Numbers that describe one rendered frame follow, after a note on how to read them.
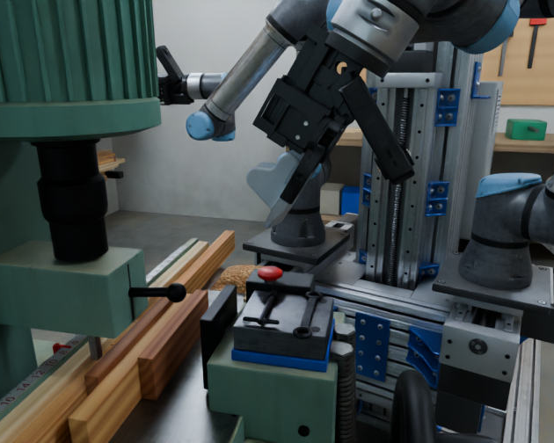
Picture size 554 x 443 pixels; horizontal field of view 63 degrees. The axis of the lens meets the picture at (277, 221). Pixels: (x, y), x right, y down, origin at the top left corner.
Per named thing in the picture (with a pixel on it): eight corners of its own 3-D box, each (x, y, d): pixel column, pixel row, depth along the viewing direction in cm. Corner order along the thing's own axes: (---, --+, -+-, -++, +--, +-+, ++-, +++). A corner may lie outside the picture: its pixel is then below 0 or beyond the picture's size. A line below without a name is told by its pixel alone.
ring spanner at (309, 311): (310, 341, 43) (310, 337, 43) (290, 338, 44) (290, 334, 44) (323, 294, 53) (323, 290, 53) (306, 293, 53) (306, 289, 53)
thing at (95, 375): (104, 423, 47) (98, 377, 45) (91, 420, 47) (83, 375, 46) (182, 324, 66) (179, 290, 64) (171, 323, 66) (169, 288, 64)
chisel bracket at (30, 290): (117, 354, 44) (107, 274, 42) (-4, 337, 47) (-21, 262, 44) (153, 316, 51) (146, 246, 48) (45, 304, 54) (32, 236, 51)
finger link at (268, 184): (231, 204, 52) (271, 135, 49) (274, 232, 52) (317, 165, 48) (222, 211, 49) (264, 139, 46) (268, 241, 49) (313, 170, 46)
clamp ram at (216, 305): (266, 399, 50) (266, 327, 47) (202, 389, 51) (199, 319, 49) (283, 352, 58) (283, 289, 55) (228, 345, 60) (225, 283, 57)
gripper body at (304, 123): (266, 125, 52) (321, 26, 48) (329, 164, 52) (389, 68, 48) (247, 130, 45) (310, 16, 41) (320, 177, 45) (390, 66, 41)
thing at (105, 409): (92, 463, 42) (85, 421, 41) (74, 460, 42) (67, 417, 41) (196, 324, 66) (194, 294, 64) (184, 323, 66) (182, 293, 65)
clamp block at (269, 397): (331, 456, 47) (335, 383, 44) (207, 435, 49) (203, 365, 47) (342, 370, 60) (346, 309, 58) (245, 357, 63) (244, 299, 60)
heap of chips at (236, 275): (281, 297, 74) (282, 281, 73) (209, 289, 76) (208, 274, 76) (291, 275, 82) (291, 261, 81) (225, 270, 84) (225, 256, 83)
